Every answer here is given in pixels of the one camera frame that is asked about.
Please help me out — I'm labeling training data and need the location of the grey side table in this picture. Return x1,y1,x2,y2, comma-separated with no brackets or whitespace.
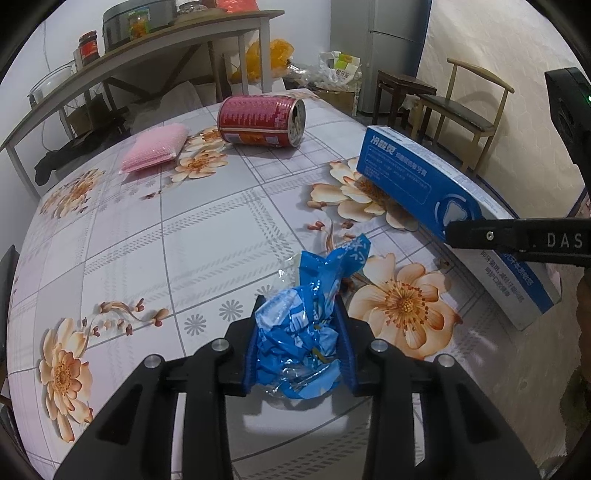
0,9,285,200

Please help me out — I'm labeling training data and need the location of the yellow plastic bag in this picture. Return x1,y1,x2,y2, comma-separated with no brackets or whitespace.
231,39,294,89

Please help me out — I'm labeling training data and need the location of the small cardboard box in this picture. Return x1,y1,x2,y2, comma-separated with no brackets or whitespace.
65,95,126,140

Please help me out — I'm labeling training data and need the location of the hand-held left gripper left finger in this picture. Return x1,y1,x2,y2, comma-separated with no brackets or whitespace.
53,295,266,480

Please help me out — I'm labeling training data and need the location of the pink sponge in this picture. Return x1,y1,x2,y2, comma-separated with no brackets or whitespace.
120,124,189,175

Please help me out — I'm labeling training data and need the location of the red drink can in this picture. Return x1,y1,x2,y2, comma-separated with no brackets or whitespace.
218,96,307,148

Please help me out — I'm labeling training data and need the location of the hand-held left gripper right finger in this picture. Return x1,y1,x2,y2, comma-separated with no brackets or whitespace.
333,295,541,480

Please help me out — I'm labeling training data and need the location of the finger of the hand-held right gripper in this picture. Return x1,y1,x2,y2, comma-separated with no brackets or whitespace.
445,218,591,268

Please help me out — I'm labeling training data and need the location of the orange plastic bag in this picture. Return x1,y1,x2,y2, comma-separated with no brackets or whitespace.
217,0,260,15

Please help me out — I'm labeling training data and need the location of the dark wooden stool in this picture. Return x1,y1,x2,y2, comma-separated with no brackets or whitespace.
372,70,437,131

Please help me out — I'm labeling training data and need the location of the bag of dried food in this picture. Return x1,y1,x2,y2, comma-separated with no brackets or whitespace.
173,0,218,20

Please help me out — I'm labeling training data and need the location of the grey refrigerator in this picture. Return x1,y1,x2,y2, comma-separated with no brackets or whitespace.
358,0,433,117

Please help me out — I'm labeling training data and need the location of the blue and white toothpaste box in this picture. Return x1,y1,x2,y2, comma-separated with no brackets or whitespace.
355,124,562,331

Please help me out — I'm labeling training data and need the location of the black cloth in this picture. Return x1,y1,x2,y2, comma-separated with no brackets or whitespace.
34,141,89,186

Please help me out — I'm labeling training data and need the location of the glass bowl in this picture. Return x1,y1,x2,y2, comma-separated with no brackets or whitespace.
28,60,77,105

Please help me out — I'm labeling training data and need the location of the white plastic bag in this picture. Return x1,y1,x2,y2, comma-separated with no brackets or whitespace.
318,51,363,87

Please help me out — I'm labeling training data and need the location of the blue plastic wrapper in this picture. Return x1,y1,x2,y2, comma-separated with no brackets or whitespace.
253,233,373,403

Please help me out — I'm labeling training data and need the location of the red sauce jar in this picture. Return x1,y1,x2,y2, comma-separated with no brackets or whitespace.
78,31,100,66

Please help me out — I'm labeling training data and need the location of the grey rice cooker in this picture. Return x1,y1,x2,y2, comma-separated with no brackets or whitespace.
102,0,179,53

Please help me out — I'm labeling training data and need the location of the wooden chair with dark seat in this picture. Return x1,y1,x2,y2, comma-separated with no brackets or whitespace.
411,58,516,172

